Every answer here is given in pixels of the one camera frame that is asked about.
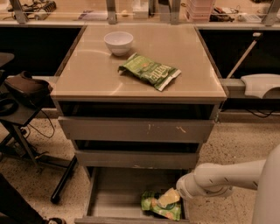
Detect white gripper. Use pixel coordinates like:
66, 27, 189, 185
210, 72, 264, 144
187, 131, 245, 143
157, 173, 195, 207

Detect green rice chip bag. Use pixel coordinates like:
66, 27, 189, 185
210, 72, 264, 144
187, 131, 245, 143
141, 191, 182, 221

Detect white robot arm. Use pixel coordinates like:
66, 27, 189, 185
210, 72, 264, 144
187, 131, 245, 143
157, 145, 280, 224

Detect grey open bottom drawer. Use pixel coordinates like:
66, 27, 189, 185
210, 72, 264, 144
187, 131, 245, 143
74, 168, 191, 224

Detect grey middle drawer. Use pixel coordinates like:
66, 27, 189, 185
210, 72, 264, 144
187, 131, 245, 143
74, 150, 198, 170

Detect grey three-drawer cabinet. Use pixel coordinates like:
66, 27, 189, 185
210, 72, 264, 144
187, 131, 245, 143
50, 24, 228, 224

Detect grey top drawer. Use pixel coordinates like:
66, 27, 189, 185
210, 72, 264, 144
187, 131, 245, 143
59, 116, 214, 143

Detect green kettle chip bag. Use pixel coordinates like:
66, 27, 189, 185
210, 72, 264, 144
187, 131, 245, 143
118, 53, 181, 92

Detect dark brown bag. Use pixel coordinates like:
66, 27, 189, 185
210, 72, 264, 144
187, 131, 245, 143
3, 71, 53, 107

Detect person's dark shoe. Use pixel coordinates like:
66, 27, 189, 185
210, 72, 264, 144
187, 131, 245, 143
45, 217, 67, 224

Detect person's dark trouser leg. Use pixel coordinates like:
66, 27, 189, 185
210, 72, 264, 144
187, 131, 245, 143
0, 174, 46, 224

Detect white ceramic bowl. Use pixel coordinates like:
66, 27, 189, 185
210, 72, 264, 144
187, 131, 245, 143
104, 31, 134, 56

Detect black office chair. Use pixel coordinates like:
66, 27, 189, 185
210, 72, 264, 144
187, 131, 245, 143
0, 52, 79, 205

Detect white diagonal rod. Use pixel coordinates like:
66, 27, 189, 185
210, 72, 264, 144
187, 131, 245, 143
227, 32, 263, 79

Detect pink stacked trays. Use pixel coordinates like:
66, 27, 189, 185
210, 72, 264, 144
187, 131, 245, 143
185, 0, 215, 22

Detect white box on shelf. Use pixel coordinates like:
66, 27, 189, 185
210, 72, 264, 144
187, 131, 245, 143
131, 0, 149, 19

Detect black power strip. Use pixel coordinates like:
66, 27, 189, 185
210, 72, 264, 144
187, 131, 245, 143
37, 0, 57, 13

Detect black cable on floor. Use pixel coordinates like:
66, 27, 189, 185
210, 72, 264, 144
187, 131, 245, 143
20, 109, 56, 140

